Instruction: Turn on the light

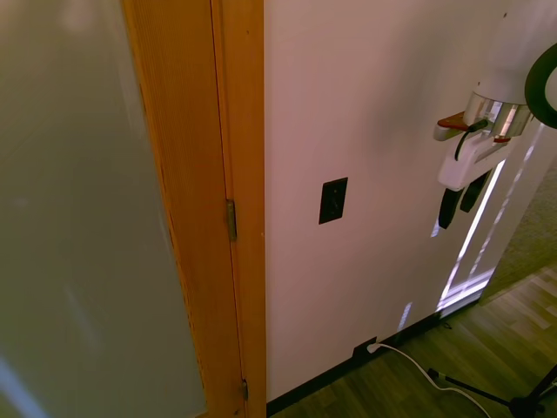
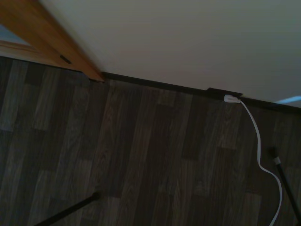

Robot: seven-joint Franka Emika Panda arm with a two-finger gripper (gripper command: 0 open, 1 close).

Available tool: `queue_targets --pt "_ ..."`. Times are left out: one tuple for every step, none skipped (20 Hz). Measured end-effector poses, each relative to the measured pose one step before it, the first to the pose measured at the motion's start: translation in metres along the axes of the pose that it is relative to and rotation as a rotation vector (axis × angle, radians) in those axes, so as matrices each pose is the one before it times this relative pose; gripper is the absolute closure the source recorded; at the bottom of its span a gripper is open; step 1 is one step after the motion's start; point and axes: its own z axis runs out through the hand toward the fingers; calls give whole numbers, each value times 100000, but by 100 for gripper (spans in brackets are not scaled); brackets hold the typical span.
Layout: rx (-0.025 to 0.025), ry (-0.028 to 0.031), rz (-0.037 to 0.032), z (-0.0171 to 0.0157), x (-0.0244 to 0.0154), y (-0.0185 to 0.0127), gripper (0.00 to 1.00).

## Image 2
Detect dark baseboard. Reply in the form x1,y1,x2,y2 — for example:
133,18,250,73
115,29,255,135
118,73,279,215
103,72,301,115

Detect white power plug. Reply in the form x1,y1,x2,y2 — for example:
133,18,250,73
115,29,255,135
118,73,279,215
223,94,241,104

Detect plain black tripod leg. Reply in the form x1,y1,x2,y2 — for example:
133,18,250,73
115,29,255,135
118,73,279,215
33,192,100,226

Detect black tripod leg silver band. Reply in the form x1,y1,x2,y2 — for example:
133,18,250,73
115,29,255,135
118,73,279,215
268,146,301,226

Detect wooden door with glass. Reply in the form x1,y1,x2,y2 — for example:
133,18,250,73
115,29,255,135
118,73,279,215
0,23,48,64

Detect dark wall outlet plate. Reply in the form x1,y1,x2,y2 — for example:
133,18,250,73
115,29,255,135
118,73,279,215
206,87,244,100

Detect white flat power cable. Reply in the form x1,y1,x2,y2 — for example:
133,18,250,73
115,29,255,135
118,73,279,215
238,99,283,226

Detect wooden door frame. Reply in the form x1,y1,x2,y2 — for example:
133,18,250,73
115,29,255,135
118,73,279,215
0,0,105,83

